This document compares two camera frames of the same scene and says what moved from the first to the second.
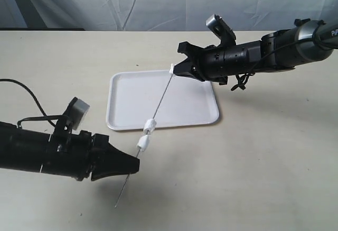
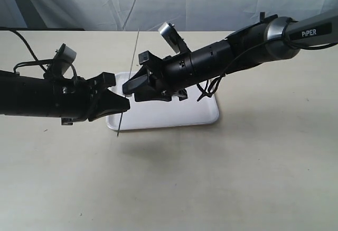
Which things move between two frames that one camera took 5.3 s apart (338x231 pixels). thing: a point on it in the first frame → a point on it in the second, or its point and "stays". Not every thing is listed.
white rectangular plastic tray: x=140 y=100 stays
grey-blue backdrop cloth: x=164 y=4 stays
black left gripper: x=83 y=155 → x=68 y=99
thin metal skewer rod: x=138 y=150 → x=134 y=66
